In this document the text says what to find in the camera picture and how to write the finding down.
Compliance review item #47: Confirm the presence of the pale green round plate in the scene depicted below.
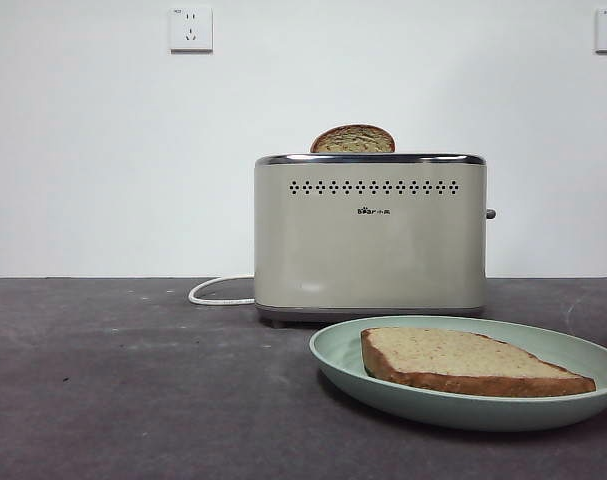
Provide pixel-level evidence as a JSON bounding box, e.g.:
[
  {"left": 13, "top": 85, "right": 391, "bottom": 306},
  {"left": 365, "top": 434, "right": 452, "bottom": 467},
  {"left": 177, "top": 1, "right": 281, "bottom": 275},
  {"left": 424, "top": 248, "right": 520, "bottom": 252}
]
[{"left": 308, "top": 314, "right": 607, "bottom": 433}]

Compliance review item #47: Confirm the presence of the square brown bread slice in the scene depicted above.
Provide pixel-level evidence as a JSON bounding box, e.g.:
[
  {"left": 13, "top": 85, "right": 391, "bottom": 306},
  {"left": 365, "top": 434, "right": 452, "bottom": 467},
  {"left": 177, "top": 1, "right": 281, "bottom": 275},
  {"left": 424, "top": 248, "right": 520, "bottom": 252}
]
[{"left": 359, "top": 326, "right": 598, "bottom": 399}]

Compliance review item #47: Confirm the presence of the beige two-slot toaster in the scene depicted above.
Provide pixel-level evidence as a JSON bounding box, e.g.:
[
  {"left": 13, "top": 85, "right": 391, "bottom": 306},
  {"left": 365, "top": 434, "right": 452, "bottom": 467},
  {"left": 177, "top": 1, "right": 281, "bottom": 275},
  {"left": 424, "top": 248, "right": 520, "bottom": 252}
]
[{"left": 253, "top": 152, "right": 498, "bottom": 330}]

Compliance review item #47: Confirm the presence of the round-topped brown bread slice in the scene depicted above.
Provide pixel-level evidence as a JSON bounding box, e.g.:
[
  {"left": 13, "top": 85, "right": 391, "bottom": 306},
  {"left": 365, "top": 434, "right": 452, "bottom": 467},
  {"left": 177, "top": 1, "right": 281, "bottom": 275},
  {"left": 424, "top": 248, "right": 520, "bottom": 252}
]
[{"left": 309, "top": 124, "right": 398, "bottom": 154}]

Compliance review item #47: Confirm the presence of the white power cable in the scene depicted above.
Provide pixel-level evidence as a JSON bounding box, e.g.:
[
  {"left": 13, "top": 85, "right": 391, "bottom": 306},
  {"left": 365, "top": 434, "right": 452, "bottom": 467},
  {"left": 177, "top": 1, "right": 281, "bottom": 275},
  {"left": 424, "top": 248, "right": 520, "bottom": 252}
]
[{"left": 187, "top": 275, "right": 257, "bottom": 307}]

